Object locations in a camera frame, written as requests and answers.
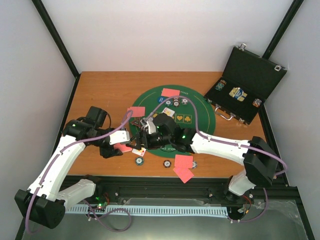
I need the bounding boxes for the light blue poker chip stack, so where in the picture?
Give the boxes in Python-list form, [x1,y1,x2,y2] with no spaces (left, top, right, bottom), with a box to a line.
[192,161,197,169]

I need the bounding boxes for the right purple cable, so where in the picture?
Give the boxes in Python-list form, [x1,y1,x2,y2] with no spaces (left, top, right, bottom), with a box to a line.
[142,96,288,224]

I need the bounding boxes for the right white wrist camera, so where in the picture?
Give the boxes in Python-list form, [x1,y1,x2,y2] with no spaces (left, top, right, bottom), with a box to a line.
[140,117,157,134]

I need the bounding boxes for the black triangular all-in marker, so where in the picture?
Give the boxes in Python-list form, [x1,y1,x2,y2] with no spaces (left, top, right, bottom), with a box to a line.
[130,118,141,128]

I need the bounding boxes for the black red chip top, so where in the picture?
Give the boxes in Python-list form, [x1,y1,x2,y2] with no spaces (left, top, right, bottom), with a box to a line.
[173,97,180,107]

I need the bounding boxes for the round green poker mat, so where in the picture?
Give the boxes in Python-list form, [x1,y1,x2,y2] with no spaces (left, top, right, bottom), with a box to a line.
[128,84,217,159]

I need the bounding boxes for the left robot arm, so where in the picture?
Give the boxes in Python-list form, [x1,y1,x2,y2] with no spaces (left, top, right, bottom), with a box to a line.
[14,106,132,234]

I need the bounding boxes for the purple cable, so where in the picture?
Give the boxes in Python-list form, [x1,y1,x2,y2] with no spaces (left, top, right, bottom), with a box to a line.
[142,96,288,224]
[25,109,136,235]

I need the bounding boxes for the chips in case left slot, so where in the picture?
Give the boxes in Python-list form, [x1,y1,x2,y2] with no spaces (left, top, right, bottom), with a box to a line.
[215,79,227,91]

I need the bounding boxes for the chips in case right slot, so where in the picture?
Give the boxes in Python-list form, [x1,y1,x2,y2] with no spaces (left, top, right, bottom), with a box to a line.
[252,98,262,108]

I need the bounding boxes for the light blue cable duct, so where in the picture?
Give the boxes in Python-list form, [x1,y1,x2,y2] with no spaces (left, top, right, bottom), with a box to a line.
[67,203,230,217]

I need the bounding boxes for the red-backed card bottom edge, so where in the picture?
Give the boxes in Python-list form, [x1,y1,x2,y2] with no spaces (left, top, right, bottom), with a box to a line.
[173,167,194,184]

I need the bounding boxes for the blue small blind button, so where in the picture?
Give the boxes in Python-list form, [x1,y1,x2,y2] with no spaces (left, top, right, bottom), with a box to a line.
[157,96,166,104]

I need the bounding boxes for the light blue chip top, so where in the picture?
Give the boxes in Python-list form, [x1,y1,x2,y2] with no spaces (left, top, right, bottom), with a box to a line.
[181,98,189,105]

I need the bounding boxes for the blue card deck in case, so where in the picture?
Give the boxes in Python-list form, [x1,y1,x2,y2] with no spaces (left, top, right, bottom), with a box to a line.
[229,87,248,102]

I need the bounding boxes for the face-up red king card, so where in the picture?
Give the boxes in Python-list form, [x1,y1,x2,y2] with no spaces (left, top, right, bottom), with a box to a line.
[132,147,146,157]

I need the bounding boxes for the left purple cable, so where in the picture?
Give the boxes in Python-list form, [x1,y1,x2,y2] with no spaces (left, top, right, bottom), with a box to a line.
[25,109,136,235]

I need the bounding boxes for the red-backed playing card deck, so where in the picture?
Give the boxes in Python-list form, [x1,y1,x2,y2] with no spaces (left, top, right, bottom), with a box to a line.
[113,143,132,153]

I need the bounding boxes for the black poker case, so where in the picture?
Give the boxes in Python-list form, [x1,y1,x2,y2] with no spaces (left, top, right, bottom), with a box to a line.
[204,46,287,125]

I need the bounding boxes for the black red poker chip stack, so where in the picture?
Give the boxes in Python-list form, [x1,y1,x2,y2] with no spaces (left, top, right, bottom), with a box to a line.
[163,160,172,168]

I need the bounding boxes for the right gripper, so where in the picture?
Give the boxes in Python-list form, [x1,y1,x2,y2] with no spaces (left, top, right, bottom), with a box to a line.
[126,132,173,151]

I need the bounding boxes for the chips in case slot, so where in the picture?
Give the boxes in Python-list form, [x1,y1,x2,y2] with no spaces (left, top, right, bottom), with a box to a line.
[215,79,227,91]
[252,98,262,108]

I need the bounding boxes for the black aluminium frame rail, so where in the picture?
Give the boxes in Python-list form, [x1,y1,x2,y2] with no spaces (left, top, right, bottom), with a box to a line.
[58,175,302,207]

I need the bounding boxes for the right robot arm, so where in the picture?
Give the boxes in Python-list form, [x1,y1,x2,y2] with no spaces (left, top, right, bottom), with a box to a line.
[130,113,280,202]

